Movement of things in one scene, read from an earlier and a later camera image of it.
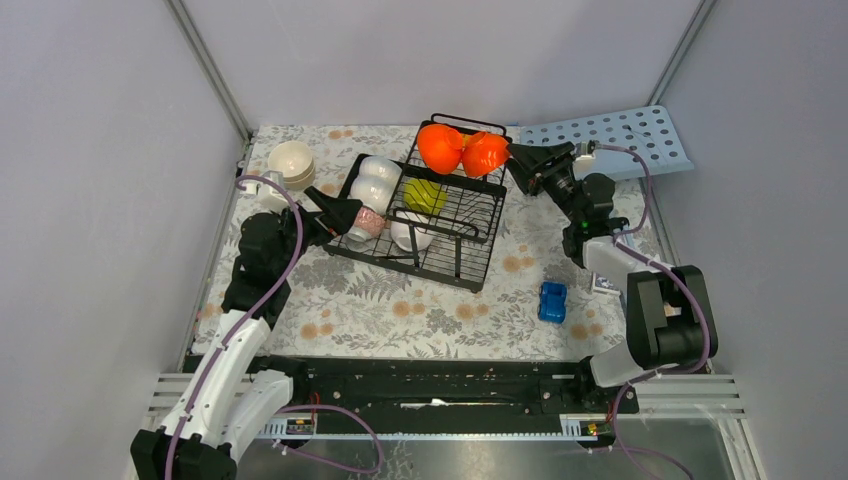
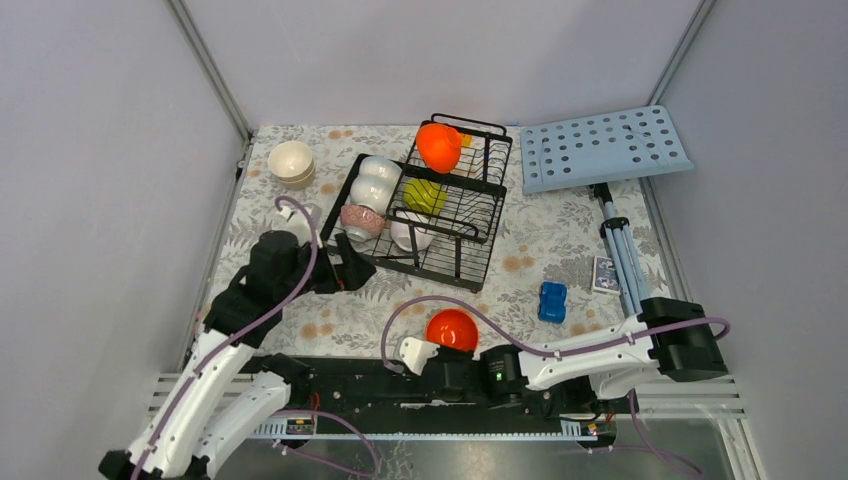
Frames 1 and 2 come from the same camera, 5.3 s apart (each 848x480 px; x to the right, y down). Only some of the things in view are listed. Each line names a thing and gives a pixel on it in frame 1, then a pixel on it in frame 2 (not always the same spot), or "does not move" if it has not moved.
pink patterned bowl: x=369 y=223 does not move
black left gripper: x=334 y=217 -> x=350 y=274
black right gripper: x=531 y=164 -> x=444 y=352
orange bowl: x=441 y=147 does not move
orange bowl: x=483 y=153 -> x=453 y=328
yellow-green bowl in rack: x=425 y=195 does not move
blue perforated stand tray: x=639 y=142 does not move
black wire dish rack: x=437 y=216 does not move
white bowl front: x=401 y=233 does not move
